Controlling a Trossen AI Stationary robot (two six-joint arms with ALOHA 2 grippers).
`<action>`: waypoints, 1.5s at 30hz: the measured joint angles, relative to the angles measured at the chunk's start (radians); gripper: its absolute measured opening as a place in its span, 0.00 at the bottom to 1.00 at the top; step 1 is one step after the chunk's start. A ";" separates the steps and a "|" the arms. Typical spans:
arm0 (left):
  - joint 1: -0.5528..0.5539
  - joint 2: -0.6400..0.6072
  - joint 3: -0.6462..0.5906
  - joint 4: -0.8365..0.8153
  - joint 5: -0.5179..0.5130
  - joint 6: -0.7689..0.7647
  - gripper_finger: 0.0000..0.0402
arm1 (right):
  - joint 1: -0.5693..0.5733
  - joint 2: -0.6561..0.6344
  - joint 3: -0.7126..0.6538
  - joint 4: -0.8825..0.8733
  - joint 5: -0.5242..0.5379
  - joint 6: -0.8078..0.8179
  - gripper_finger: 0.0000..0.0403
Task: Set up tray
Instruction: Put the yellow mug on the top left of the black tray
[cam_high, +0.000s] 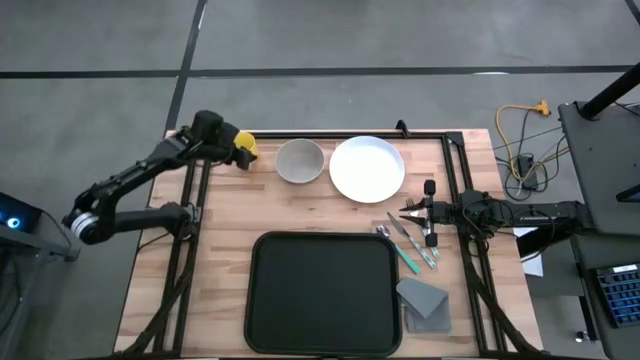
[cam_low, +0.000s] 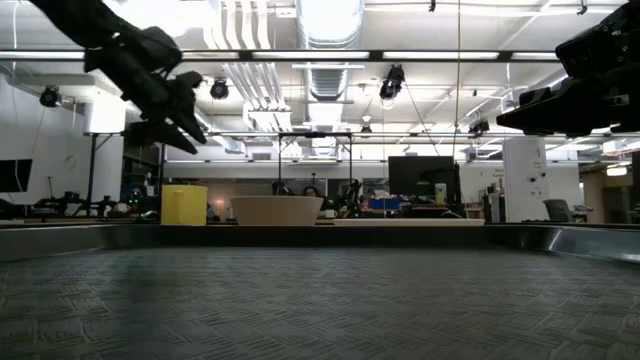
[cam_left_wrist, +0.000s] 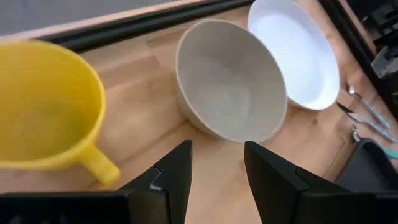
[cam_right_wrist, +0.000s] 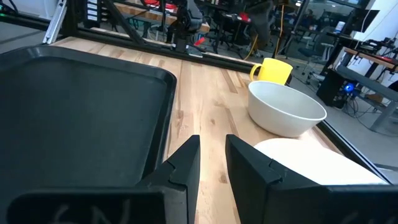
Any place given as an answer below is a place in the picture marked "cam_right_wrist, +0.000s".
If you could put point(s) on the white cylindrical container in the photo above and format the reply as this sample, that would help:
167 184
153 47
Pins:
339 27

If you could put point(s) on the yellow mug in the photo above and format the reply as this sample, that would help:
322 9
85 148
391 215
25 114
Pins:
275 71

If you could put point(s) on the white bowl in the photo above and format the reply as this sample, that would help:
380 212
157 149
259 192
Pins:
280 112

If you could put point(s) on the black computer tower blue light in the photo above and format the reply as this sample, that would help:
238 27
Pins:
334 88

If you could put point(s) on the white round plate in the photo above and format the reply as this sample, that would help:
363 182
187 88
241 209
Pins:
317 161

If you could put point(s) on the silver aluminium bar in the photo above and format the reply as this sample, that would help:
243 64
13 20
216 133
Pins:
56 21

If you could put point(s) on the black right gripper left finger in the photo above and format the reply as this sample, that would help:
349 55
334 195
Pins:
174 193

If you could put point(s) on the grey metal desk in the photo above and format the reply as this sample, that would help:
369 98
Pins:
370 84

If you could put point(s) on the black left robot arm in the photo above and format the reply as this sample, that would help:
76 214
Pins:
188 21

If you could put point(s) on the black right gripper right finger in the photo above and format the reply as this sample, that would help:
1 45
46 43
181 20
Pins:
264 193

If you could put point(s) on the wooden workbench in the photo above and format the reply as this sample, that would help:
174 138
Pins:
155 15

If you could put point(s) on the black plastic serving tray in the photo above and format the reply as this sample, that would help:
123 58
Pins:
77 118

